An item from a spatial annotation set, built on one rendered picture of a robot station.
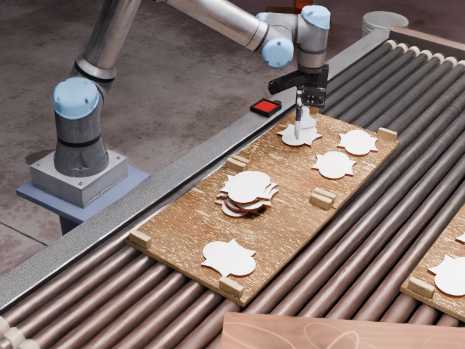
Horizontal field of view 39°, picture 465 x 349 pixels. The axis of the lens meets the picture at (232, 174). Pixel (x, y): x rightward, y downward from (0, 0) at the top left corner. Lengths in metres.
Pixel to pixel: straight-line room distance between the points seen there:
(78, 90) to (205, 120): 2.22
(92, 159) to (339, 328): 0.86
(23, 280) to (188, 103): 2.68
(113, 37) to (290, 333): 0.93
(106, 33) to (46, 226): 1.57
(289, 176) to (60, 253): 0.64
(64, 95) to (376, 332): 0.98
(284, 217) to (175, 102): 2.54
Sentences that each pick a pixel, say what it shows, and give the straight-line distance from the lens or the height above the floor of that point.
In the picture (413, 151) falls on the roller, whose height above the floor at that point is 0.92.
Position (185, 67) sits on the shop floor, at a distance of 4.56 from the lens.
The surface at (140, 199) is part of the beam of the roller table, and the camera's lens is 1.76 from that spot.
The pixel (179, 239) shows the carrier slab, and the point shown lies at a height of 0.94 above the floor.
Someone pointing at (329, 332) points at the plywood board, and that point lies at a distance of 1.26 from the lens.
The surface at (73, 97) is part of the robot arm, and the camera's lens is 1.74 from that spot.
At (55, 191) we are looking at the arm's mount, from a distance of 1.87.
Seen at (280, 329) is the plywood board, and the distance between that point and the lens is 1.25.
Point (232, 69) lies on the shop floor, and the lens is 4.54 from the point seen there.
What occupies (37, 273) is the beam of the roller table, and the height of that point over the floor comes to 0.92.
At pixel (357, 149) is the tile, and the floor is 0.95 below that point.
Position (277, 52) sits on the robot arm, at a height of 1.31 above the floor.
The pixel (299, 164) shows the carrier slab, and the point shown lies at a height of 0.94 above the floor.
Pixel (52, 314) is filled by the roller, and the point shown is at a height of 0.91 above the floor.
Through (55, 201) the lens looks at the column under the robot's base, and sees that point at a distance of 1.86.
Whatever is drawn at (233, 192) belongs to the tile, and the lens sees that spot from 1.64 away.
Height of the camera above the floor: 1.96
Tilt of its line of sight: 35 degrees down
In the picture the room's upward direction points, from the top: 1 degrees clockwise
